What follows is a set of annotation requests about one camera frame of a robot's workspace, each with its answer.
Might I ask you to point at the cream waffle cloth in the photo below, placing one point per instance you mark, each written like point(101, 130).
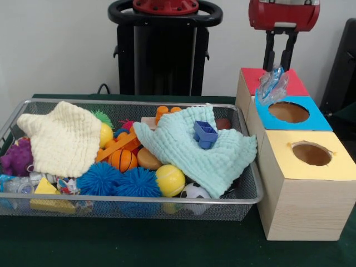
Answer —
point(64, 139)

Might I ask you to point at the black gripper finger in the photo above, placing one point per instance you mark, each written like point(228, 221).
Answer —
point(288, 50)
point(269, 50)

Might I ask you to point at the dark green table cloth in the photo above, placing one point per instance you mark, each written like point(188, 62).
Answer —
point(346, 122)
point(139, 244)

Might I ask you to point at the mint green waffle cloth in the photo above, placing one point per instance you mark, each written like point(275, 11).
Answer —
point(194, 158)

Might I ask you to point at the small orange basketball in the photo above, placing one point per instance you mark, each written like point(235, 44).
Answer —
point(122, 161)

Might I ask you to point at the small black-white soccer ball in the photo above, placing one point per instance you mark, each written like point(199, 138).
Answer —
point(194, 191)

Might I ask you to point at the red robot base flange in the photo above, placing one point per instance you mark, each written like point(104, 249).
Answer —
point(167, 7)

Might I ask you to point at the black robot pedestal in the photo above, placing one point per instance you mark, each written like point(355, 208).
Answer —
point(164, 55)

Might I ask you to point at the yellow wedge block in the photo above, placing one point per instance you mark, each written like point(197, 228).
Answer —
point(44, 189)

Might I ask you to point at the yellow tennis ball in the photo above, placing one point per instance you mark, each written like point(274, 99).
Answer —
point(170, 180)

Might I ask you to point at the blue plastic building block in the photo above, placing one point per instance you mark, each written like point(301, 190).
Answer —
point(205, 136)

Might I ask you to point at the purple knobbly rubber toy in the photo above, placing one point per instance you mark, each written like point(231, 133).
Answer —
point(16, 158)

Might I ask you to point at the blue spiky rubber ball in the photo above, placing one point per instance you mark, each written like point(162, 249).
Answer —
point(137, 183)
point(97, 179)

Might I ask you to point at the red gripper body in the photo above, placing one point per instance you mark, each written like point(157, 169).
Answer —
point(281, 15)

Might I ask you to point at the clear packet with blue print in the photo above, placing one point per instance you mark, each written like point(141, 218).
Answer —
point(16, 185)

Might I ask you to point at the black upright panel stand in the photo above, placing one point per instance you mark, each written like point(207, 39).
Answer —
point(342, 69)

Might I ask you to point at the wooden box with three holes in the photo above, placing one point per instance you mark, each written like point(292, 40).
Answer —
point(303, 211)

